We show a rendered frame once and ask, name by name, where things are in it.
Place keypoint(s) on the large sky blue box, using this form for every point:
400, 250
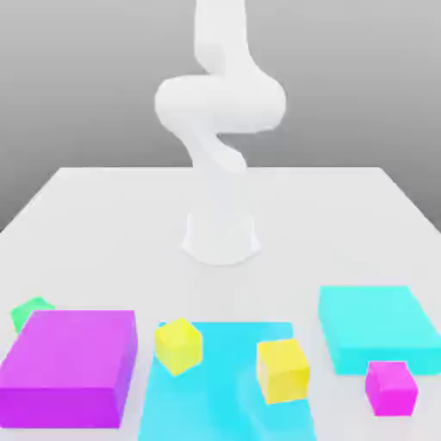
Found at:
220, 396

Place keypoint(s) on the small magenta cube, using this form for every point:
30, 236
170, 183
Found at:
391, 389

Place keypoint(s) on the large turquoise box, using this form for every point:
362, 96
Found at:
372, 327

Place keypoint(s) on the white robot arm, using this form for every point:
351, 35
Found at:
220, 103

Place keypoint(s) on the small green cube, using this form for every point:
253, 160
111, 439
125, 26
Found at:
24, 310

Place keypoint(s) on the large purple box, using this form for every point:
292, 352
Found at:
69, 358

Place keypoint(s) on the small yellow cube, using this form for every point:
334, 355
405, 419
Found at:
177, 346
282, 370

